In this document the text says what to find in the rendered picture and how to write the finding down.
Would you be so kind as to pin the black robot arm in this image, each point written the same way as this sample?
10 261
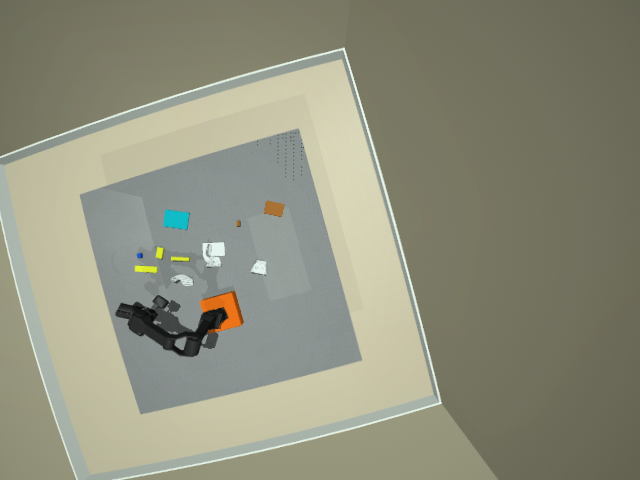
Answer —
140 320

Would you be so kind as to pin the teal flat rectangular plate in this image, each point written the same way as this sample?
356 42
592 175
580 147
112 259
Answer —
176 219

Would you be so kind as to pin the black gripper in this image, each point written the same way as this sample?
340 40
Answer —
158 302

